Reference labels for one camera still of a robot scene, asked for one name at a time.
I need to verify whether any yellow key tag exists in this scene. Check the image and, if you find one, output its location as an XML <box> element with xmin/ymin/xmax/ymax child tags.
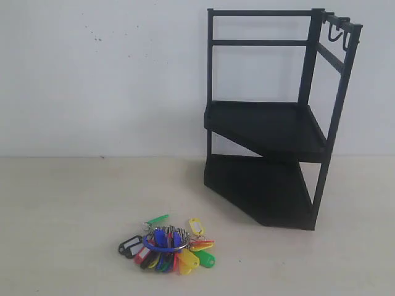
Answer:
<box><xmin>177</xmin><ymin>249</ymin><xmax>200</xmax><ymax>275</ymax></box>
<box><xmin>188</xmin><ymin>218</ymin><xmax>205</xmax><ymax>237</ymax></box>

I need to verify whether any green key tag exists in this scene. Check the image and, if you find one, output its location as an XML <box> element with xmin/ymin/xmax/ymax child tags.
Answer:
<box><xmin>145</xmin><ymin>214</ymin><xmax>169</xmax><ymax>226</ymax></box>
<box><xmin>193</xmin><ymin>250</ymin><xmax>216</xmax><ymax>268</ymax></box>

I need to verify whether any blue key tag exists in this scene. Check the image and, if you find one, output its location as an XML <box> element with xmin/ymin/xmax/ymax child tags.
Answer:
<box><xmin>154</xmin><ymin>229</ymin><xmax>167</xmax><ymax>248</ymax></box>

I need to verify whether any colourful key tag bunch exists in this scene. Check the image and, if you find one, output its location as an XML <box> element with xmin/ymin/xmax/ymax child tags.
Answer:
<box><xmin>142</xmin><ymin>226</ymin><xmax>190</xmax><ymax>253</ymax></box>

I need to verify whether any red key tag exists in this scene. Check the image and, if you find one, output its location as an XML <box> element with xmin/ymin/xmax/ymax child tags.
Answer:
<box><xmin>134</xmin><ymin>246</ymin><xmax>151</xmax><ymax>264</ymax></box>

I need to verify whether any black key tag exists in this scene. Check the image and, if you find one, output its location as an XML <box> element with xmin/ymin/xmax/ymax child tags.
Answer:
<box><xmin>118</xmin><ymin>235</ymin><xmax>143</xmax><ymax>258</ymax></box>

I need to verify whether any black two-tier corner shelf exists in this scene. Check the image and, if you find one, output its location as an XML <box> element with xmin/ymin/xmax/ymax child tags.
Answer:
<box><xmin>204</xmin><ymin>8</ymin><xmax>362</xmax><ymax>231</ymax></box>

